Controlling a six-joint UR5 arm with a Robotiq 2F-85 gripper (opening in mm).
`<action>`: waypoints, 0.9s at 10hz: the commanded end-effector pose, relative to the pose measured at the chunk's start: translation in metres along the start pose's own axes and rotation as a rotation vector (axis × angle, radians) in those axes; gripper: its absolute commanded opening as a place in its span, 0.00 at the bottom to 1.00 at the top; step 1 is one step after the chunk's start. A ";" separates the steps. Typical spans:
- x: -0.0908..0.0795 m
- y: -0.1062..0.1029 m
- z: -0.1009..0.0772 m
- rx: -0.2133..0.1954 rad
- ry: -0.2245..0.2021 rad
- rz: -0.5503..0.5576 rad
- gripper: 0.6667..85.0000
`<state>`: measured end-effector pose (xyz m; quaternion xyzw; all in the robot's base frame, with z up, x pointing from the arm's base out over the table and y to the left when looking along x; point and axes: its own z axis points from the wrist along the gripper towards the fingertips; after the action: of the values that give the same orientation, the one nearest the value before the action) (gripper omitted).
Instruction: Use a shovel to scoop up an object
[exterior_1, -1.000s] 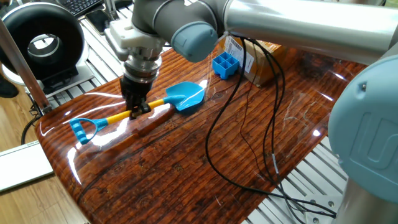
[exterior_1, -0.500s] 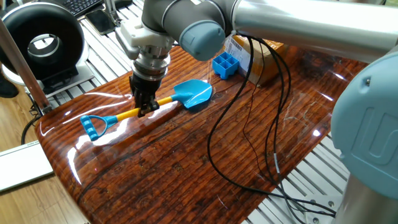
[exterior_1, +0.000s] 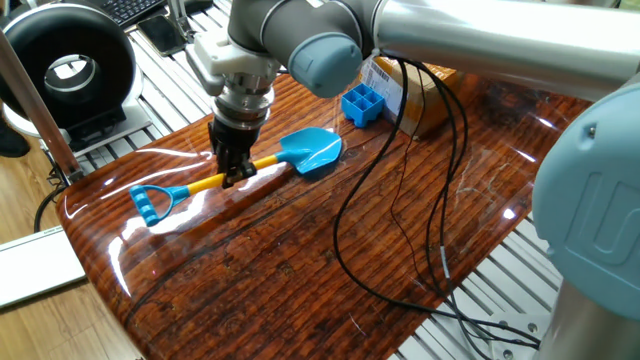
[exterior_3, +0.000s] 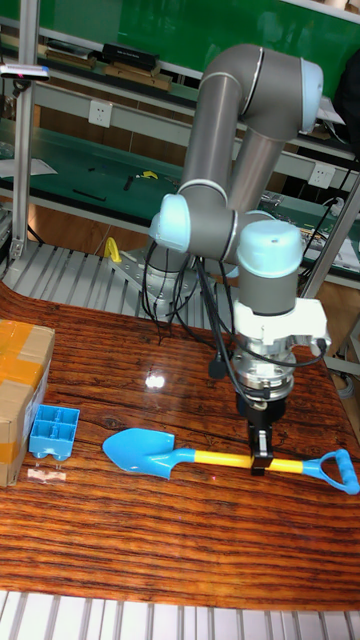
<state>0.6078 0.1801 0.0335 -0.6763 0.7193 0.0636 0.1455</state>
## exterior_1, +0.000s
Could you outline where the blue plastic building block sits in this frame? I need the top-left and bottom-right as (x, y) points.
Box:
(340, 82), (386, 129)

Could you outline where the black keyboard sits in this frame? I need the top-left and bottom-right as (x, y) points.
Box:
(97, 0), (167, 29)

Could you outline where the white flat board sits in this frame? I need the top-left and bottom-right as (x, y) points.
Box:
(0, 225), (87, 310)

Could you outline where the white ring light base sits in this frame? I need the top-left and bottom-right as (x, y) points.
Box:
(3, 89), (154, 159)

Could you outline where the thin black cable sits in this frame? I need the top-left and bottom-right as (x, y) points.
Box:
(389, 67), (436, 296)

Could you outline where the thick black cable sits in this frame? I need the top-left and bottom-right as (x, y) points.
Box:
(332, 58), (542, 349)

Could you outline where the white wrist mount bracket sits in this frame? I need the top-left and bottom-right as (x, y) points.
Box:
(185, 30), (281, 97)

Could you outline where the black ring light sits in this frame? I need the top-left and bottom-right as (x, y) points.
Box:
(0, 3), (137, 132)

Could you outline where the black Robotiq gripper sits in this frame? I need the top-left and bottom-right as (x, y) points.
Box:
(208, 119), (261, 190)

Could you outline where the taped cardboard box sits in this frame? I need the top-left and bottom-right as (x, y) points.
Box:
(357, 55), (464, 139)

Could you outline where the brown metal post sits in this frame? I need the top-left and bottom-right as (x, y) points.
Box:
(0, 29), (85, 184)

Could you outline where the black floor cable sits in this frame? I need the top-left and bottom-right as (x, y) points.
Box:
(32, 149), (71, 234)

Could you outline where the blue yellow toy shovel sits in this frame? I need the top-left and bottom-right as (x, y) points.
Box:
(128, 126), (344, 228)

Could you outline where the black smartphone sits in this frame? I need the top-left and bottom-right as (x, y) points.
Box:
(136, 14), (190, 58)

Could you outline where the black shoe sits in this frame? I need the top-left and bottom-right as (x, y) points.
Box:
(0, 117), (31, 159)

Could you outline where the silver metal stand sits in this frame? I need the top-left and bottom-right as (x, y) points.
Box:
(166, 0), (196, 41)

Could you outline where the black cable with grey sleeve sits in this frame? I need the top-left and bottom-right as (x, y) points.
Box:
(424, 64), (494, 360)

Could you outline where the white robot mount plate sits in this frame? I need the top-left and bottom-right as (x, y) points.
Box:
(487, 312), (551, 360)

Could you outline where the wood-grain table mat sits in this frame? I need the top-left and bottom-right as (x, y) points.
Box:
(54, 69), (594, 360)

